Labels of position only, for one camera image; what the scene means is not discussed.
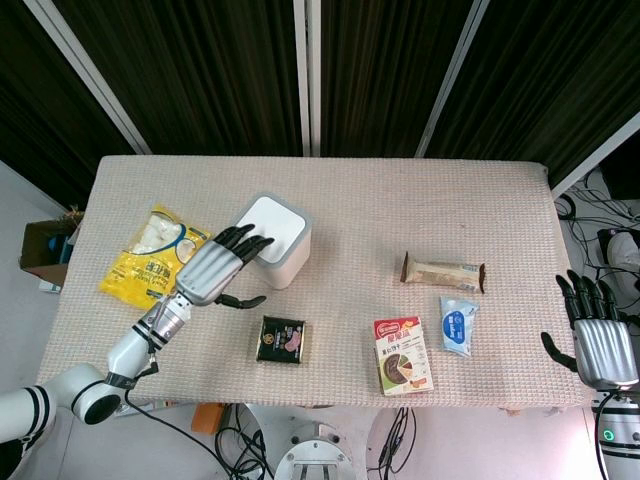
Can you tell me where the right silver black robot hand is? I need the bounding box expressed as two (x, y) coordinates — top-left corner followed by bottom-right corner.
(540, 269), (640, 390)

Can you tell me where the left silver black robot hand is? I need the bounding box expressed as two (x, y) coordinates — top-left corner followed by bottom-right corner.
(173, 223), (276, 310)

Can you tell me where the white square container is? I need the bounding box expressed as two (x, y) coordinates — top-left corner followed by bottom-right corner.
(233, 192), (314, 291)

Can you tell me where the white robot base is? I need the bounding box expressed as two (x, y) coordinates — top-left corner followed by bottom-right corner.
(272, 418), (357, 480)

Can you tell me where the yellow snack bag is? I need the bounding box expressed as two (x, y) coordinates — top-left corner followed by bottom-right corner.
(98, 201), (212, 312)

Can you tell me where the black square packet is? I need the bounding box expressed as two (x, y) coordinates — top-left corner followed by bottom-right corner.
(255, 314), (308, 365)

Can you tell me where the white shoe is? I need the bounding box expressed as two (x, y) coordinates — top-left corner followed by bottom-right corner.
(605, 230), (640, 267)

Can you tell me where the beige woven tablecloth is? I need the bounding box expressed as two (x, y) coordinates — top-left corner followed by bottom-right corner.
(35, 154), (599, 412)

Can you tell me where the white blue milk pouch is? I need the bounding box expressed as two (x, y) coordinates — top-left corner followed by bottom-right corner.
(438, 294), (480, 358)

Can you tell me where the orange block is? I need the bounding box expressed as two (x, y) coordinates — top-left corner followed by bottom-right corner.
(191, 402), (225, 434)

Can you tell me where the brown cardboard box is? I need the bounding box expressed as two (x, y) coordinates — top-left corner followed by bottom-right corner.
(19, 209), (84, 295)

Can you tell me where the brown beige snack bar wrapper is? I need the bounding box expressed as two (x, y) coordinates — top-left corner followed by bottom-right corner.
(400, 251), (488, 295)

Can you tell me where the red green biscuit box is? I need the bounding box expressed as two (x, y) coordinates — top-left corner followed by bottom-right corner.
(372, 315), (434, 398)

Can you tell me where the black folding screen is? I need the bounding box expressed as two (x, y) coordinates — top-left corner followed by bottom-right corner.
(0, 0), (640, 211)

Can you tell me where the black cable bundle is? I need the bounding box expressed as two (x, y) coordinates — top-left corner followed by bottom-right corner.
(554, 167), (640, 311)

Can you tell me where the black floor cable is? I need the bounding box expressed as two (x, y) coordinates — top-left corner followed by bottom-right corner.
(122, 388), (276, 480)

